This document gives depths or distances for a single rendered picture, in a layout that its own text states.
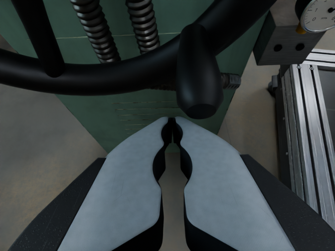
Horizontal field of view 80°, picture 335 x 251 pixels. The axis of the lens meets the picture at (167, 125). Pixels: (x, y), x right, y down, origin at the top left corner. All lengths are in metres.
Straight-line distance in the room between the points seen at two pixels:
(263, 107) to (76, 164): 0.88
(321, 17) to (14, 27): 0.45
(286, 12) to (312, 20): 0.06
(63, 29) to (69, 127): 0.69
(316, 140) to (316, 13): 0.50
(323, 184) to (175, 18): 0.59
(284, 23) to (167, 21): 0.17
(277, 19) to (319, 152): 0.48
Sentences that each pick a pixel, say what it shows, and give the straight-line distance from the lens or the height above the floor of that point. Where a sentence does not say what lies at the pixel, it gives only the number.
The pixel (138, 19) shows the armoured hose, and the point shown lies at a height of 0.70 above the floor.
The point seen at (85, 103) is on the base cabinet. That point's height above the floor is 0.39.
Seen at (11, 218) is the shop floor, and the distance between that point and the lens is 1.03.
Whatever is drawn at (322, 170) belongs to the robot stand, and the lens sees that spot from 0.74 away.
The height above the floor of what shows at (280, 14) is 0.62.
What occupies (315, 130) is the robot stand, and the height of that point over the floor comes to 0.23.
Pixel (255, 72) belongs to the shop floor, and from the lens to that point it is 1.17.
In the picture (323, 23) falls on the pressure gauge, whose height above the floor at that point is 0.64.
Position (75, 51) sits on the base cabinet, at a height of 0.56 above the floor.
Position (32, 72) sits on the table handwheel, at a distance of 0.20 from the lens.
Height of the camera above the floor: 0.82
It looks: 62 degrees down
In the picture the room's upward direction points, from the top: 5 degrees counter-clockwise
